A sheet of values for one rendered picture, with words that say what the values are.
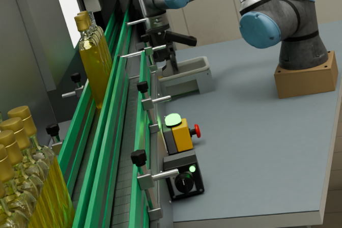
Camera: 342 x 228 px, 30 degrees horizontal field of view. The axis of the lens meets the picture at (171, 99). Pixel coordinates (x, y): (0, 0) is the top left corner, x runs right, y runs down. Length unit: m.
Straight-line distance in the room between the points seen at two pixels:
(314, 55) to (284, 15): 0.18
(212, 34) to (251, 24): 2.99
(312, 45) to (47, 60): 0.79
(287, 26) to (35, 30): 0.72
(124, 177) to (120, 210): 0.15
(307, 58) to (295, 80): 0.07
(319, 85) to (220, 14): 2.86
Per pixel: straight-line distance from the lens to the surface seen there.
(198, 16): 4.82
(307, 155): 1.58
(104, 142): 1.37
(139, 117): 1.45
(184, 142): 1.76
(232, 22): 4.77
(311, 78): 1.97
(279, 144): 1.67
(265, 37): 1.84
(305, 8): 1.95
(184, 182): 1.45
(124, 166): 1.44
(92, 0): 3.11
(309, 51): 1.98
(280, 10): 1.87
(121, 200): 1.28
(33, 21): 1.86
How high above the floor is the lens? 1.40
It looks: 17 degrees down
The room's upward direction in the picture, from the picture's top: 15 degrees counter-clockwise
